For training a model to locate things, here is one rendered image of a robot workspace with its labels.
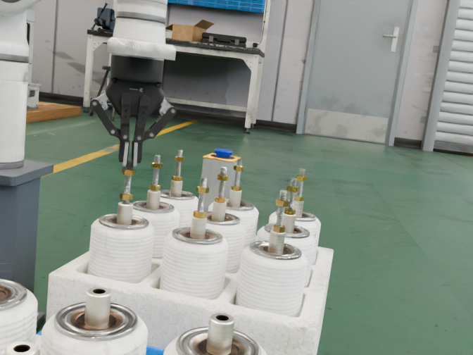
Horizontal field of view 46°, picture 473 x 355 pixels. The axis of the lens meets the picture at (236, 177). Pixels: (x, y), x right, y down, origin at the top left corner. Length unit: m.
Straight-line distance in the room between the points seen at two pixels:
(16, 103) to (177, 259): 0.37
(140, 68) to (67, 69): 5.50
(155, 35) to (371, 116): 5.10
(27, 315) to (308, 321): 0.37
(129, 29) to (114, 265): 0.34
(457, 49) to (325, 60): 1.27
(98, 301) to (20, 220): 0.46
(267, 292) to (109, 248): 0.24
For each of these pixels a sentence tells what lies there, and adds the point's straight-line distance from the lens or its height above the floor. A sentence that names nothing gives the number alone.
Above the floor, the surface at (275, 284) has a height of 0.22.
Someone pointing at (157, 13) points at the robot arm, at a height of 0.56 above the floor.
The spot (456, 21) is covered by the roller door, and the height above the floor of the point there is 1.27.
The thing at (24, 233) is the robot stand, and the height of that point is 0.19.
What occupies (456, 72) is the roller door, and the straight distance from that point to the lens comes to 5.94.
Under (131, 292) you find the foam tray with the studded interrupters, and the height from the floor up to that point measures 0.18.
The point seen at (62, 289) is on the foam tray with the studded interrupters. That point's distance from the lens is 0.85.
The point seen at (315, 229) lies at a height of 0.24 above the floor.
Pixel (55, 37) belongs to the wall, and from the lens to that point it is 6.35.
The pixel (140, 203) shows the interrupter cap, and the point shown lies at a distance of 0.98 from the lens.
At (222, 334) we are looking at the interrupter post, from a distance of 0.49.
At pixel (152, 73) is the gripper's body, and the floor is 0.48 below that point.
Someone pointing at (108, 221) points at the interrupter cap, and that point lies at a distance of 0.85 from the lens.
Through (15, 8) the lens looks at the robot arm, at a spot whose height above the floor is 0.55.
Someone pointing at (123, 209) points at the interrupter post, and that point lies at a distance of 0.85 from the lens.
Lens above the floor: 0.49
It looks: 10 degrees down
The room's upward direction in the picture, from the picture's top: 7 degrees clockwise
